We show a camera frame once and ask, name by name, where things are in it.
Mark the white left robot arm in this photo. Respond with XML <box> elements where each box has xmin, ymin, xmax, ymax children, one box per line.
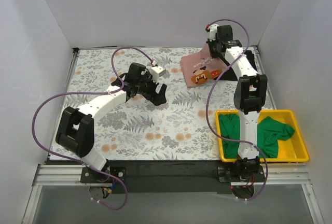
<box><xmin>56</xmin><ymin>63</ymin><xmax>167</xmax><ymax>172</ymax></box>

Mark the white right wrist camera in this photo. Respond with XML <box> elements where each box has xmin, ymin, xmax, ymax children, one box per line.
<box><xmin>205</xmin><ymin>24</ymin><xmax>219</xmax><ymax>41</ymax></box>

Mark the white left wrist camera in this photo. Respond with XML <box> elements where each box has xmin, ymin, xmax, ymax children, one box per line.
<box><xmin>148</xmin><ymin>61</ymin><xmax>166</xmax><ymax>83</ymax></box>

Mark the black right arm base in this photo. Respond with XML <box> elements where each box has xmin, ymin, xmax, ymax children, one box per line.
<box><xmin>217</xmin><ymin>166</ymin><xmax>265</xmax><ymax>183</ymax></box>

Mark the folded black t shirt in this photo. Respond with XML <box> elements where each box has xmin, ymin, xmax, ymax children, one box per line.
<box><xmin>220</xmin><ymin>50</ymin><xmax>257</xmax><ymax>81</ymax></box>

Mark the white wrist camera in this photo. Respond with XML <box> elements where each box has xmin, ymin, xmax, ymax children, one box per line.
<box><xmin>205</xmin><ymin>24</ymin><xmax>219</xmax><ymax>41</ymax></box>
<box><xmin>148</xmin><ymin>61</ymin><xmax>166</xmax><ymax>83</ymax></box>

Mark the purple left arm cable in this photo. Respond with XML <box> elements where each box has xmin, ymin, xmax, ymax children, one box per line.
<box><xmin>31</xmin><ymin>46</ymin><xmax>156</xmax><ymax>211</ymax></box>

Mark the green t shirt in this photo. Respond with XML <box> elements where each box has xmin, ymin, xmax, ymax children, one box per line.
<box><xmin>218</xmin><ymin>114</ymin><xmax>295</xmax><ymax>159</ymax></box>

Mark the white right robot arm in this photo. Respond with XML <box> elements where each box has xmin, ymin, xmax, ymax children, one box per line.
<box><xmin>205</xmin><ymin>24</ymin><xmax>268</xmax><ymax>180</ymax></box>

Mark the pink t shirt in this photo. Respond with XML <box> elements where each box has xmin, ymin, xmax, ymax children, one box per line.
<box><xmin>180</xmin><ymin>44</ymin><xmax>227</xmax><ymax>88</ymax></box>

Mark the yellow plastic bin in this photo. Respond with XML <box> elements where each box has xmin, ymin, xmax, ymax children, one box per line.
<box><xmin>215</xmin><ymin>109</ymin><xmax>309</xmax><ymax>162</ymax></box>

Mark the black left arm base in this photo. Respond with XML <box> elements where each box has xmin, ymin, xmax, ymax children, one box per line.
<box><xmin>80</xmin><ymin>165</ymin><xmax>127</xmax><ymax>183</ymax></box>

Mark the floral patterned table mat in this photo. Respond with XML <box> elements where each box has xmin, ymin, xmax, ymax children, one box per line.
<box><xmin>49</xmin><ymin>47</ymin><xmax>275</xmax><ymax>161</ymax></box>

